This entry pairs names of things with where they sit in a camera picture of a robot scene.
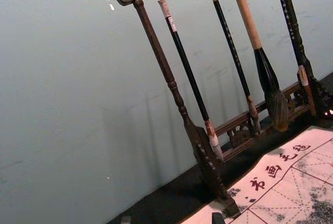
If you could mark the black table cloth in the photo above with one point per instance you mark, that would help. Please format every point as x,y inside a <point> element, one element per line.
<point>169,200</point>

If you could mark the black brush with white print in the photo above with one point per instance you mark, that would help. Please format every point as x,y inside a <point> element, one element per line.
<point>288,18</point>

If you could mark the thin black brush, brown tip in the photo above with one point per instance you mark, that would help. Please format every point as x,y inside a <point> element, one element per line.
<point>230,40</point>

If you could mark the dark wooden dragon-head brush rack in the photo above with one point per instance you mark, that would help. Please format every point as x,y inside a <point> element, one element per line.
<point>156,52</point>

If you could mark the white calligraphy felt mat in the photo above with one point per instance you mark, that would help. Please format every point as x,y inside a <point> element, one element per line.
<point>283,190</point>

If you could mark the small black block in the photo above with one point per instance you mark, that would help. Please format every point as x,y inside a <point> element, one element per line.
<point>218,218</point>

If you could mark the black brush with white tip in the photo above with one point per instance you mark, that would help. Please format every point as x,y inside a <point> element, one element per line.
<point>186,63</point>

